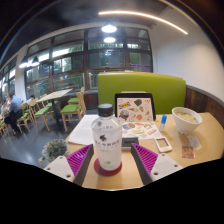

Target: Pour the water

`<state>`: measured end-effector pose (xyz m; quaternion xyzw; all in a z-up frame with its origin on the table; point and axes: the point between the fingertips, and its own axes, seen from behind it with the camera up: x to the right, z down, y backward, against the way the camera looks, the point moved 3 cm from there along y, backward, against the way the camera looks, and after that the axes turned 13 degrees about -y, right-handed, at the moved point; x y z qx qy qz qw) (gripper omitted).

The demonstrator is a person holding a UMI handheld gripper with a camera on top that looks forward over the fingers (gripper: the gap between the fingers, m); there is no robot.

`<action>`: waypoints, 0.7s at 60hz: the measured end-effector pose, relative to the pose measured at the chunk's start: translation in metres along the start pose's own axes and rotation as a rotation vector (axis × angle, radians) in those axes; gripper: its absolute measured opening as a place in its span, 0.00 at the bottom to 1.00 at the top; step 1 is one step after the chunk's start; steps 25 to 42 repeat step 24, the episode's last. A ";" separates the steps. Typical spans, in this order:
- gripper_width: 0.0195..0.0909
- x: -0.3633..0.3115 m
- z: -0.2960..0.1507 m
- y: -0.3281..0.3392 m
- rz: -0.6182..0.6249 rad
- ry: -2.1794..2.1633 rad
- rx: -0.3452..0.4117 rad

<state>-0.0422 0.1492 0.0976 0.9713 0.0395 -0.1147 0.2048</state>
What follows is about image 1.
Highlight round ceiling light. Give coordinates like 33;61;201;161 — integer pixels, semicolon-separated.
101;23;118;34
103;36;117;44

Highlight wooden dining table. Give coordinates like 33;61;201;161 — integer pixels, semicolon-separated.
35;88;74;124

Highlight white pendant lamp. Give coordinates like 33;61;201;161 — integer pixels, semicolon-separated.
18;55;30;69
30;55;41;67

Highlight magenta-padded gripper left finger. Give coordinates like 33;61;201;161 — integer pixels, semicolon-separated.
43;143;95;187

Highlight wooden chairs with green cushions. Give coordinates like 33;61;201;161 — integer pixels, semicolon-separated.
0;87;87;134

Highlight long curved light strip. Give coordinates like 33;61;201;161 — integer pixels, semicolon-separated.
98;10;189;36

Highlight person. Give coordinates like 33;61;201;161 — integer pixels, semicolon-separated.
3;93;24;134
0;99;9;116

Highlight white paper sheets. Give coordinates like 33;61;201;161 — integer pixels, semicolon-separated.
67;114;100;146

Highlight white sachet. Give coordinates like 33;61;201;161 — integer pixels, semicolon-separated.
186;134;203;151

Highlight red sachet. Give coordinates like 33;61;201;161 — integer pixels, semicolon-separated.
181;145;196;160

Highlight white bowl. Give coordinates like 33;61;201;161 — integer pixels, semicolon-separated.
171;106;203;135

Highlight small blue-capped white tube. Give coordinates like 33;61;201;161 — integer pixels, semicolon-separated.
159;114;168;132

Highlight speckled grey ceramic mug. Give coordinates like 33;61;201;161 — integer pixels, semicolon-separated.
38;138;70;168

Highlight black tablet covered with stickers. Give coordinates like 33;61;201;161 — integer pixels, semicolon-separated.
114;92;157;123

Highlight small white flat device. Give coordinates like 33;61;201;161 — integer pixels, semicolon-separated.
153;136;173;154

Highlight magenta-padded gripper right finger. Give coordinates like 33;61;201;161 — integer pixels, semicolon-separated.
130;143;184;185

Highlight clear plastic bottle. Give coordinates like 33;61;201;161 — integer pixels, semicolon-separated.
90;103;123;172

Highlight small dark flat device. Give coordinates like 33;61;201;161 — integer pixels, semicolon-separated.
121;136;140;149

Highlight flat round red coaster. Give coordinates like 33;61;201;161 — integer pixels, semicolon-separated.
93;157;123;177

